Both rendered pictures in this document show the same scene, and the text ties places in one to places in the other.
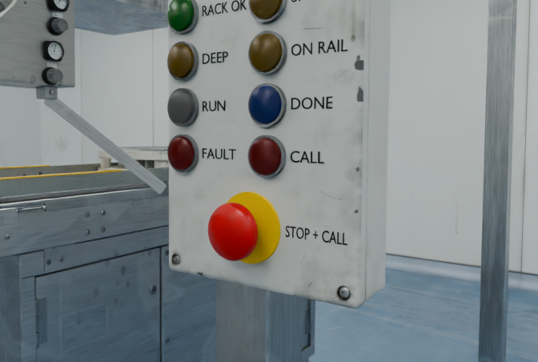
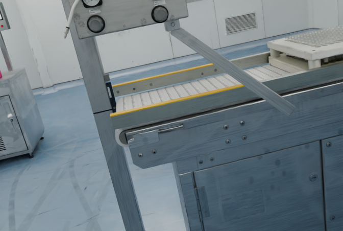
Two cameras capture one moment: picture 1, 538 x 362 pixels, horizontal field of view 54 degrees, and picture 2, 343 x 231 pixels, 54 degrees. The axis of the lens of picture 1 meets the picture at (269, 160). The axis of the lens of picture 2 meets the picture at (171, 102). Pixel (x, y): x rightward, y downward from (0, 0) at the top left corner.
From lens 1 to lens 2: 0.58 m
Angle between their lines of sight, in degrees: 52
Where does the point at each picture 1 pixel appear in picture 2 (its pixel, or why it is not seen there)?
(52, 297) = (210, 185)
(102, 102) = not seen: outside the picture
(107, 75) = not seen: outside the picture
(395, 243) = not seen: outside the picture
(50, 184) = (184, 107)
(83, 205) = (220, 120)
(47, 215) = (186, 131)
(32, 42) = not seen: outside the picture
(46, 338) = (208, 213)
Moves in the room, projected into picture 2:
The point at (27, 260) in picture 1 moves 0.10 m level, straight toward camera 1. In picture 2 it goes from (182, 161) to (167, 184)
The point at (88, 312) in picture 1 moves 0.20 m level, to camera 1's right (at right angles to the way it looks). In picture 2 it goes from (245, 195) to (319, 224)
